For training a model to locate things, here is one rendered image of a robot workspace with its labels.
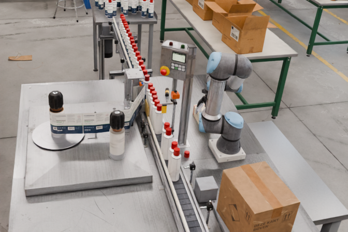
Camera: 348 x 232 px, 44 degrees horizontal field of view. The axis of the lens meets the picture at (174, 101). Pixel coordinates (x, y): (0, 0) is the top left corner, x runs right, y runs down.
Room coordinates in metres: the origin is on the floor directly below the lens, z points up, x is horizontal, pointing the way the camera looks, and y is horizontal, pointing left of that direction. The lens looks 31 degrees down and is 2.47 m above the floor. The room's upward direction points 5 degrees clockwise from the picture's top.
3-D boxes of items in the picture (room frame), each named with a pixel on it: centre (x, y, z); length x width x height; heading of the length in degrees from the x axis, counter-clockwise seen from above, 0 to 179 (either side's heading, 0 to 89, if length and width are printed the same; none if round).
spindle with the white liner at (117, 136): (1.96, 0.30, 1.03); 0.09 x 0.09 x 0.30
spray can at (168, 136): (1.98, 0.02, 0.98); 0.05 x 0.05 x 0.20
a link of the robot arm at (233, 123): (2.14, -0.35, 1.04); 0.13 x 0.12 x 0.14; 90
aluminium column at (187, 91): (2.19, -0.07, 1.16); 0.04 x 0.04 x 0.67; 17
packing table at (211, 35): (4.77, -0.41, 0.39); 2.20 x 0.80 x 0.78; 19
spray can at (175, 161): (1.80, -0.04, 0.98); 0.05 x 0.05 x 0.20
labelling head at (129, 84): (2.49, 0.26, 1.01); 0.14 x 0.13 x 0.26; 17
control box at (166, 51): (2.24, 0.00, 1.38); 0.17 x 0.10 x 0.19; 72
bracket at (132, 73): (2.49, 0.27, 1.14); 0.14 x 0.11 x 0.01; 17
